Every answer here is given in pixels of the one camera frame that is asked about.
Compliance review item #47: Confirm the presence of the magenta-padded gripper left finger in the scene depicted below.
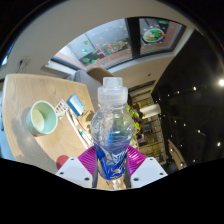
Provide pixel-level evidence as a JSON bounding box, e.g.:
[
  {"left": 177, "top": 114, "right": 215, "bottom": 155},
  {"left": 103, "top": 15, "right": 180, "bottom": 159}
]
[{"left": 55, "top": 145, "right": 100, "bottom": 188}]

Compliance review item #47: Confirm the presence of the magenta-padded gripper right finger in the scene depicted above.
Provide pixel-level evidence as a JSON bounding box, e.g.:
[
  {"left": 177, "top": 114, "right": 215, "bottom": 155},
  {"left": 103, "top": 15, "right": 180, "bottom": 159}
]
[{"left": 125, "top": 145, "right": 169, "bottom": 188}]

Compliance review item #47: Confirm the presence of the clear blue-labelled water bottle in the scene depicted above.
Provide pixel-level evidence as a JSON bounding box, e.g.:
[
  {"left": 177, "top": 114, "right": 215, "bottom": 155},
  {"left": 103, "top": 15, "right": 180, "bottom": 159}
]
[{"left": 89, "top": 76, "right": 136, "bottom": 182}]

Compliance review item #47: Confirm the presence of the flat round red coaster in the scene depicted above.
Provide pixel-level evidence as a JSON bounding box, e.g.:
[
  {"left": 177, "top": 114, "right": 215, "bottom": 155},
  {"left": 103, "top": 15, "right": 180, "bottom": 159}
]
[{"left": 55, "top": 154, "right": 70, "bottom": 171}]

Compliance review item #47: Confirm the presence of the white cylindrical column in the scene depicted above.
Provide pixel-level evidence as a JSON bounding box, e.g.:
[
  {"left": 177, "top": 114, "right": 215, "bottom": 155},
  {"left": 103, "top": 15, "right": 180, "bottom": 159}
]
[{"left": 139, "top": 103, "right": 163, "bottom": 120}]

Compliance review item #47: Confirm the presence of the pale green mug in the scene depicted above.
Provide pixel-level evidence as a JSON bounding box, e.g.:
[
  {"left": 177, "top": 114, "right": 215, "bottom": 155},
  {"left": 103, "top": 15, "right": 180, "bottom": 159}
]
[{"left": 25, "top": 99, "right": 66, "bottom": 137}]

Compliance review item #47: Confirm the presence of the pill blister pack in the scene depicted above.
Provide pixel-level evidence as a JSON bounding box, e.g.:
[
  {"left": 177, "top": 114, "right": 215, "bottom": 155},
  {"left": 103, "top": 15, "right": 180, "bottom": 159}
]
[{"left": 53, "top": 99, "right": 69, "bottom": 116}]

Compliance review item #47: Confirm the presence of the small blue and white box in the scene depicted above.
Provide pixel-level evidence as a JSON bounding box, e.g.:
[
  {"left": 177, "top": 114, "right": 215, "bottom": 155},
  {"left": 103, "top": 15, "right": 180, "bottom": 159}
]
[{"left": 65, "top": 93, "right": 86, "bottom": 117}]

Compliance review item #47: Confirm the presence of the beige curved sofa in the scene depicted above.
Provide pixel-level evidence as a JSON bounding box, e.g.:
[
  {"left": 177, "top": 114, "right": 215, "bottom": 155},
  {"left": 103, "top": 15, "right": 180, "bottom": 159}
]
[{"left": 68, "top": 66, "right": 116, "bottom": 113}]

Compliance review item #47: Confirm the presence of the group of ceiling spotlights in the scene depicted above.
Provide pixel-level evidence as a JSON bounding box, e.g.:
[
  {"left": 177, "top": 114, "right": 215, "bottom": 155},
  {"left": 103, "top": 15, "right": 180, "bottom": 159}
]
[{"left": 166, "top": 76, "right": 224, "bottom": 149}]

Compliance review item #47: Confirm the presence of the large decorated window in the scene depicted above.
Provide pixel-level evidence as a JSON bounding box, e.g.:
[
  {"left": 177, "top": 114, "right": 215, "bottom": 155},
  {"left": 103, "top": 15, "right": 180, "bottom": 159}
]
[{"left": 49, "top": 16, "right": 186, "bottom": 71}]

